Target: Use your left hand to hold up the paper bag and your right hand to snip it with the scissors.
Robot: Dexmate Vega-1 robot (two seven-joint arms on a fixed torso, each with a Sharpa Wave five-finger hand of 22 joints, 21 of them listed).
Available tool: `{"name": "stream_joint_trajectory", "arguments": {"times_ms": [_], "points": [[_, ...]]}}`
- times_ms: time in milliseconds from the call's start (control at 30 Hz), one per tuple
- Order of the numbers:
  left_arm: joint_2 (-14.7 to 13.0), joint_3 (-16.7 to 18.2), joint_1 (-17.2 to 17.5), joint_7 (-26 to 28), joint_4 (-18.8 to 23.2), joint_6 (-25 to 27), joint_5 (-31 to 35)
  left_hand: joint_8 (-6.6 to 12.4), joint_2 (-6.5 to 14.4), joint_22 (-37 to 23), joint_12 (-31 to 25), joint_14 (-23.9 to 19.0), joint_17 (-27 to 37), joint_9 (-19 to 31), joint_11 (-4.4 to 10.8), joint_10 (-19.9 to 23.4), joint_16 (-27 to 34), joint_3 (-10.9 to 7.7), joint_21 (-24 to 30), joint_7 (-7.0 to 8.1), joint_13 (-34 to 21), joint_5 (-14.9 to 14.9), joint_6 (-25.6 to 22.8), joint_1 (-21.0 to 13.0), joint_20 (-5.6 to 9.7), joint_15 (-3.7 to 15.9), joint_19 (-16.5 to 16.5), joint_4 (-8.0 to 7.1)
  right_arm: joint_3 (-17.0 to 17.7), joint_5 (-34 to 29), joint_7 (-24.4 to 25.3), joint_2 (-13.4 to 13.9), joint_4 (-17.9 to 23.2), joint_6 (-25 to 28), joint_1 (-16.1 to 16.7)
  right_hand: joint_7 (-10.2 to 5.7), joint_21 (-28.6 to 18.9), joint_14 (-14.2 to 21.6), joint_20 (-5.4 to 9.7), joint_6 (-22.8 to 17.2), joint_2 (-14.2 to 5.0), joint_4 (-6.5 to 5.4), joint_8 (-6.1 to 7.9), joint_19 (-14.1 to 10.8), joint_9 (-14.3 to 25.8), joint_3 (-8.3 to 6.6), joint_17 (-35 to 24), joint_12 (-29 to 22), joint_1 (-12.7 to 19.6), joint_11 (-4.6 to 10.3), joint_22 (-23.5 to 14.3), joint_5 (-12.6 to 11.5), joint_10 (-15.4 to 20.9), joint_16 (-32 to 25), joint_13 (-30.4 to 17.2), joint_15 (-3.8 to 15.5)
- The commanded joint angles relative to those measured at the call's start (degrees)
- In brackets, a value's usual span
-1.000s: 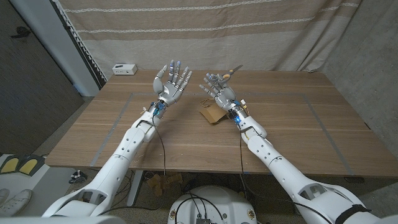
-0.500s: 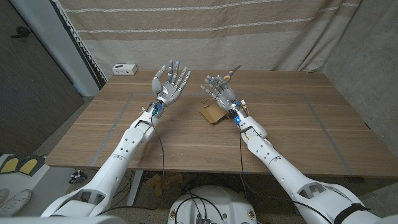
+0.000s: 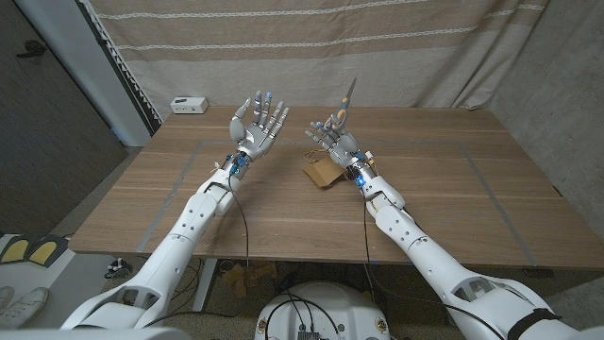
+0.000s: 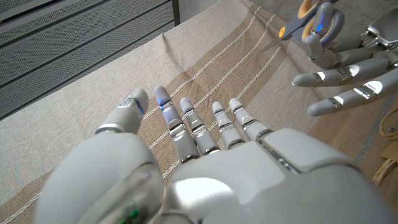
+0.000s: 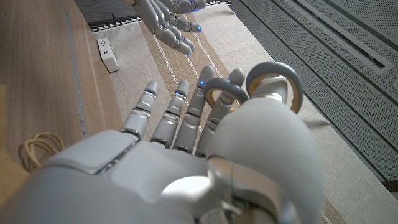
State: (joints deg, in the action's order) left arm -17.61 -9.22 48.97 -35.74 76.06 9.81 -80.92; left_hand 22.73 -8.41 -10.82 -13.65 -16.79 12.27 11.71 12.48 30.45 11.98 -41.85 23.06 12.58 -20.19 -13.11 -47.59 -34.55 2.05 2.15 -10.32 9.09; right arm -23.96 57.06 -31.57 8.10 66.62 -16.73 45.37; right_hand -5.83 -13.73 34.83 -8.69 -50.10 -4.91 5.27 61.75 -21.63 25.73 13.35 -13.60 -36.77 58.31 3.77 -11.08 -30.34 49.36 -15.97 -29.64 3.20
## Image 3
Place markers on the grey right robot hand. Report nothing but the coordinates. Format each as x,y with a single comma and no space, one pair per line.
344,148

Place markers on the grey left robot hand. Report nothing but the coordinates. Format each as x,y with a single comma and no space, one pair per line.
255,139

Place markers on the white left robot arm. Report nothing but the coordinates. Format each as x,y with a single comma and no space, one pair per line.
184,231

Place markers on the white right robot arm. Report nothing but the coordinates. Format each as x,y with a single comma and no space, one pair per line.
424,255

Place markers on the brown paper bag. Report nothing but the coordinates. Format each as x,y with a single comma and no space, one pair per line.
324,172

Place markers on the white power strip box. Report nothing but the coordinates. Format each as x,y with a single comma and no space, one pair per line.
189,105

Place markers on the grey tape outline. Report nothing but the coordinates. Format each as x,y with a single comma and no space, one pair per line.
179,181

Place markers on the beige striped curtain backdrop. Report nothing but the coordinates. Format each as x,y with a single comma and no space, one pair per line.
401,56

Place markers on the brown cardboard scraps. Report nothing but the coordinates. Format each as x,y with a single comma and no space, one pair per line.
250,276

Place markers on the black triangle-patterned trim strip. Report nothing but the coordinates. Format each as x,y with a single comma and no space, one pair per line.
129,82

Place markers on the grey table leg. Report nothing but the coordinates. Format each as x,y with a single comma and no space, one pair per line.
205,288

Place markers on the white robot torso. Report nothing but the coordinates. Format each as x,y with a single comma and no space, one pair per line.
344,307

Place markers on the dark flat table foot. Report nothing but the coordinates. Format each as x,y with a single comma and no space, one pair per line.
538,273

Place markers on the white sneaker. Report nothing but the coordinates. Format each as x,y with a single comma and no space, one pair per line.
5,295
26,306

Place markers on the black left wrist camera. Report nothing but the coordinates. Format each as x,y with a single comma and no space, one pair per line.
238,163

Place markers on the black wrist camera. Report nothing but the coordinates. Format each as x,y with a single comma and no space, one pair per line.
238,163
356,175

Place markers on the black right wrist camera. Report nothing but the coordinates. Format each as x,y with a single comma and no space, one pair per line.
356,175

